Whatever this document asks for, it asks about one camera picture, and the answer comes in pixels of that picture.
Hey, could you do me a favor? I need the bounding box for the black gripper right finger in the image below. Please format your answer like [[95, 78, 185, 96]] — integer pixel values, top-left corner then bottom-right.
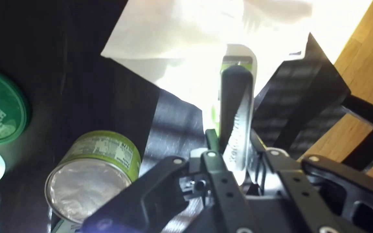
[[261, 146, 373, 233]]

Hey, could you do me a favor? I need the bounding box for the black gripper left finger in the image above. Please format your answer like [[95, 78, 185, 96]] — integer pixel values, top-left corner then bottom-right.
[[80, 149, 242, 233]]

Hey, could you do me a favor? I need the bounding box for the white green scrubbing brush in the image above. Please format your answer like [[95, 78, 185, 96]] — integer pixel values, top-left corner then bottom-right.
[[211, 43, 258, 184]]

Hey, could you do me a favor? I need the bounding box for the white tissue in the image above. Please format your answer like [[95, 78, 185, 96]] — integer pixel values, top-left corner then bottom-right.
[[99, 0, 373, 114]]

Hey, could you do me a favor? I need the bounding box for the green label tin can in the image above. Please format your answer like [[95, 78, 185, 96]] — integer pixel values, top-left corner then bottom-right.
[[42, 130, 142, 227]]

